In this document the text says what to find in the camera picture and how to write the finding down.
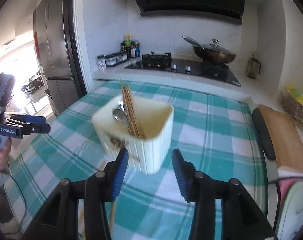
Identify stainless steel spoon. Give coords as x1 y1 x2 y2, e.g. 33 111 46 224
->
112 100 132 134

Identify wooden cutting board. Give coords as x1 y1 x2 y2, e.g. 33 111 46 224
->
258 105 303 173

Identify teal white plaid tablecloth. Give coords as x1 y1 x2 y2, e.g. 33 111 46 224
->
6 81 267 239

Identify grey refrigerator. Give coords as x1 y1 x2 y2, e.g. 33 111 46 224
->
33 0 87 114

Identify cream ribbed utensil holder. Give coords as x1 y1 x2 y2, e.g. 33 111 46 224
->
91 95 174 174

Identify white spice jar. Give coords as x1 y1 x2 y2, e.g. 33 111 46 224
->
97 55 106 69

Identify dark glass french press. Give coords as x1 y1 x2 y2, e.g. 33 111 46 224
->
246 55 262 79

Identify sauce bottles cluster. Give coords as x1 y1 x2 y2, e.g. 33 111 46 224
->
120 34 141 59

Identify black gas stove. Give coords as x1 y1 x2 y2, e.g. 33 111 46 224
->
126 52 241 87

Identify dark wok with lid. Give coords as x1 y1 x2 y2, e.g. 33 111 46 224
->
182 36 237 66

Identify wire basket with vegetables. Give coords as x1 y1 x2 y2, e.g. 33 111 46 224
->
282 86 303 127

